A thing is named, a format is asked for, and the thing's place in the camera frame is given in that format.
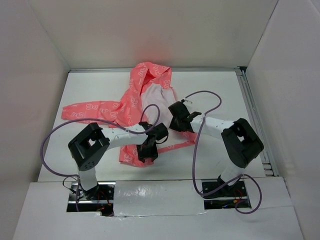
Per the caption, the aluminium rail right edge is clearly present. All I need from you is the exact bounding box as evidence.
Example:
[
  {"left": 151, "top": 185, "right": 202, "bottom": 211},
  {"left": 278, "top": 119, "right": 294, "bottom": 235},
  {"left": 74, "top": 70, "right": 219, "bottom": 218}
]
[{"left": 236, "top": 66, "right": 279, "bottom": 177}]

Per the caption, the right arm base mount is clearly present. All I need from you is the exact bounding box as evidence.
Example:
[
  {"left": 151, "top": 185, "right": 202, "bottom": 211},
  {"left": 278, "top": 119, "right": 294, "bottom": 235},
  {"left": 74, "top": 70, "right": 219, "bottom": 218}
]
[{"left": 203, "top": 180, "right": 251, "bottom": 210}]

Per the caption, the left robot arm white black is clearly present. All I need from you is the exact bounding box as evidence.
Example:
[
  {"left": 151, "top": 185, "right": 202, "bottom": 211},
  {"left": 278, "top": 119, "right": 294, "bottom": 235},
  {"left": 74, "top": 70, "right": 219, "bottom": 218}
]
[{"left": 68, "top": 121, "right": 169, "bottom": 200}]

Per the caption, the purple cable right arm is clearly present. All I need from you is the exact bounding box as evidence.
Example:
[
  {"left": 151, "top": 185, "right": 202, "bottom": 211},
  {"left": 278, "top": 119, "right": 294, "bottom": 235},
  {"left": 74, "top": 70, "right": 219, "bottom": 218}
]
[{"left": 181, "top": 90, "right": 263, "bottom": 215}]

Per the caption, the aluminium rail edge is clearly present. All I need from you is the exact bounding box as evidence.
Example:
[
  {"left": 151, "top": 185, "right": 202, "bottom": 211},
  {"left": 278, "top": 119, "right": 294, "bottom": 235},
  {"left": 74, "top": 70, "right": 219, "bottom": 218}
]
[
  {"left": 236, "top": 66, "right": 279, "bottom": 177},
  {"left": 69, "top": 66, "right": 248, "bottom": 73}
]

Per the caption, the pink hooded kids jacket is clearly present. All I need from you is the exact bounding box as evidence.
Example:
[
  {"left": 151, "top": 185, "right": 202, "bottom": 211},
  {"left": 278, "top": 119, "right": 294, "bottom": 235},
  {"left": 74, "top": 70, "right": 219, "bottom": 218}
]
[{"left": 61, "top": 61, "right": 198, "bottom": 168}]

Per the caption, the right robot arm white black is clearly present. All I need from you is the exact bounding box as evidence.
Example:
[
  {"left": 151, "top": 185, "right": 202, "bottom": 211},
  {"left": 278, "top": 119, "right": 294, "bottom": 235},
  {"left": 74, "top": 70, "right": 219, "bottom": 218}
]
[{"left": 168, "top": 101, "right": 264, "bottom": 197}]

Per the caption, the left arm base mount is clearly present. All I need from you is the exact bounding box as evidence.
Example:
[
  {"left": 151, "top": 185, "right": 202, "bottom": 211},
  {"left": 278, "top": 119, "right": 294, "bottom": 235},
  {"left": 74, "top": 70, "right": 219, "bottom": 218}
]
[{"left": 62, "top": 177, "right": 116, "bottom": 217}]

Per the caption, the aluminium rail back edge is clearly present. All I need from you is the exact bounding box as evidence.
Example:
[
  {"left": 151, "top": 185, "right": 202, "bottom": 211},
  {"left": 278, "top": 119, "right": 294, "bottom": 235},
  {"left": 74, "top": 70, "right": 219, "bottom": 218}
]
[{"left": 69, "top": 66, "right": 248, "bottom": 73}]

